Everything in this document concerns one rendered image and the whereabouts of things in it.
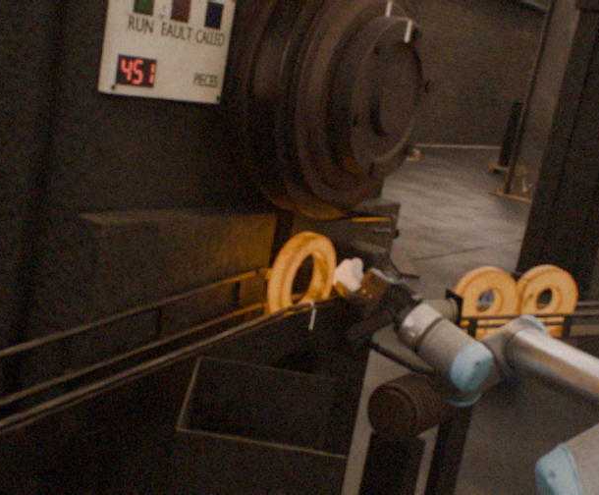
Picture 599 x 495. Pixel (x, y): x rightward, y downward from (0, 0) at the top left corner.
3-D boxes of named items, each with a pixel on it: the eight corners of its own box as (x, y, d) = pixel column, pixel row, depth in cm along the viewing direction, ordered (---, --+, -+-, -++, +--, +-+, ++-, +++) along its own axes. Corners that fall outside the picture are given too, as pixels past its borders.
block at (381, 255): (311, 345, 199) (332, 240, 194) (331, 339, 206) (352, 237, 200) (353, 361, 193) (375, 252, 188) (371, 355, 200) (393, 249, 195)
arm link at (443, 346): (465, 403, 173) (464, 385, 165) (414, 362, 179) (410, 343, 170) (497, 366, 176) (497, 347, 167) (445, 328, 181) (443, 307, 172)
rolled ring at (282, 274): (344, 233, 180) (330, 228, 182) (291, 239, 165) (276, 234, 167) (326, 320, 184) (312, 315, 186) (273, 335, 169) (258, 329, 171)
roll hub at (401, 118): (313, 174, 155) (345, 4, 149) (392, 173, 178) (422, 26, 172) (341, 182, 152) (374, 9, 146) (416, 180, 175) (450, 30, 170)
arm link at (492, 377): (501, 390, 186) (502, 368, 175) (452, 418, 185) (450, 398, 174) (474, 353, 191) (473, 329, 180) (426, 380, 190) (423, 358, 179)
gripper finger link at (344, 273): (337, 247, 185) (370, 272, 181) (324, 271, 187) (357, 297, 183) (329, 247, 183) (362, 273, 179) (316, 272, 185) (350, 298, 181)
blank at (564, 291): (515, 265, 208) (523, 269, 205) (572, 263, 214) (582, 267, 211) (506, 330, 212) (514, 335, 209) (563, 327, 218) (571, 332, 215)
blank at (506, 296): (455, 266, 203) (462, 270, 200) (516, 265, 209) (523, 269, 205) (447, 332, 207) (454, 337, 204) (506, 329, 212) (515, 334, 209)
